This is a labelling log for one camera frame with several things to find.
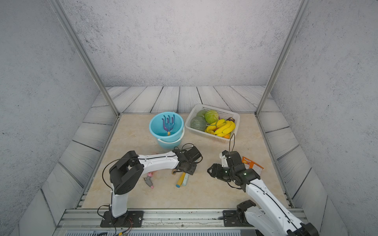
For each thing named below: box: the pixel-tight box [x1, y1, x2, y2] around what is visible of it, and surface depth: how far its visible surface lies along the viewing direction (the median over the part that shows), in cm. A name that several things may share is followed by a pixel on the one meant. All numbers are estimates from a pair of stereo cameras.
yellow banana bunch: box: [204, 118, 236, 137], surface depth 100 cm
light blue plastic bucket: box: [148, 111, 185, 150], surface depth 96 cm
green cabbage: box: [204, 109, 220, 124], surface depth 104 cm
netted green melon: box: [189, 116, 207, 132], surface depth 103 cm
